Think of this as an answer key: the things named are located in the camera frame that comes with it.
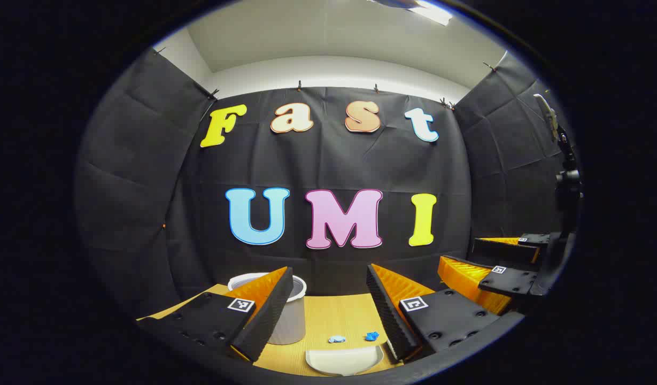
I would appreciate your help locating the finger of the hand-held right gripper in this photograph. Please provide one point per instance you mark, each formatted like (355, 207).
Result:
(512, 280)
(502, 250)

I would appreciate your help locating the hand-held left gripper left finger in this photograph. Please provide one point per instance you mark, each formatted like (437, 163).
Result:
(269, 315)

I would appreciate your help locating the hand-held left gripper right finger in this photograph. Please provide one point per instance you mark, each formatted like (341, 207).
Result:
(387, 315)

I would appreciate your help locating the white ribbed garbage bin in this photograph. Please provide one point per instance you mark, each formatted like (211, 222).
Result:
(291, 321)

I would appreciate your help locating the dark blue paper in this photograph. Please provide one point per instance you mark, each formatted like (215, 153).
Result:
(371, 336)

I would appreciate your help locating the light blue paper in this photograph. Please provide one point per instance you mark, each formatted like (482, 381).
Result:
(337, 339)

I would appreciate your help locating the wooden desktop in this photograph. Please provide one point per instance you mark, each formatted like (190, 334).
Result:
(333, 315)

